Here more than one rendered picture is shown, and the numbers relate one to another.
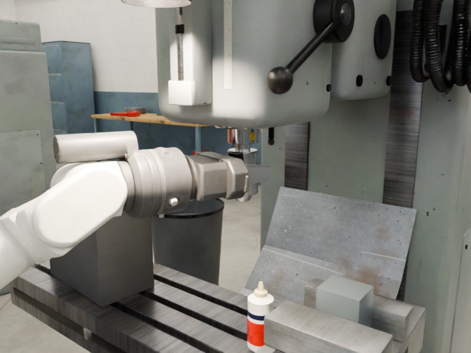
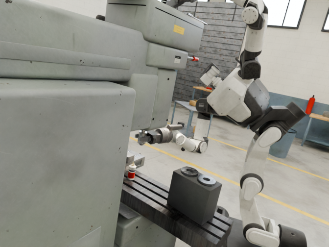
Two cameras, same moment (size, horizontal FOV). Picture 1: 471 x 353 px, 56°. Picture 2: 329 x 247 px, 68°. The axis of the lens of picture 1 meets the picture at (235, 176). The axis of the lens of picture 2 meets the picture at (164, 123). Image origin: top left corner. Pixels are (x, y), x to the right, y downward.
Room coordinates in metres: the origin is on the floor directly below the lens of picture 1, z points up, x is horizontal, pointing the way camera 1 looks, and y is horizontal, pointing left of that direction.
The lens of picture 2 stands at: (1.93, -0.03, 1.68)
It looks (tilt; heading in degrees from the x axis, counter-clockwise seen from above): 15 degrees down; 174
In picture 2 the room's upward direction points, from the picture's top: 10 degrees clockwise
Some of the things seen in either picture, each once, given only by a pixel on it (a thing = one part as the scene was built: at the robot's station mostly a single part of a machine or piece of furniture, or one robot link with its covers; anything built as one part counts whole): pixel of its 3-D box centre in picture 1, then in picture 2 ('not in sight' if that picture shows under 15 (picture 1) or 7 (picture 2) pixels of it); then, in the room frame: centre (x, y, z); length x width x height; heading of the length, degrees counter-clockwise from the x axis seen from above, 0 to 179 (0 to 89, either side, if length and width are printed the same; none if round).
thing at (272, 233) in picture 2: not in sight; (260, 230); (0.58, 0.88, 0.68); 0.21 x 0.20 x 0.13; 71
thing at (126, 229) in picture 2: not in sight; (131, 202); (0.65, -0.01, 0.82); 0.50 x 0.35 x 0.12; 142
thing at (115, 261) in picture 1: (97, 234); (193, 192); (0.86, 0.28, 1.06); 0.22 x 0.12 x 0.20; 46
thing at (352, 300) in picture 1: (344, 307); not in sight; (0.54, -0.15, 1.07); 0.06 x 0.05 x 0.06; 54
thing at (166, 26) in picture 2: not in sight; (158, 27); (0.66, -0.02, 1.81); 0.47 x 0.26 x 0.16; 142
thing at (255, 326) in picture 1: (260, 314); (131, 170); (0.62, -0.04, 1.01); 0.04 x 0.04 x 0.11
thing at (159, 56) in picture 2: not in sight; (150, 54); (0.68, -0.04, 1.68); 0.34 x 0.24 x 0.10; 142
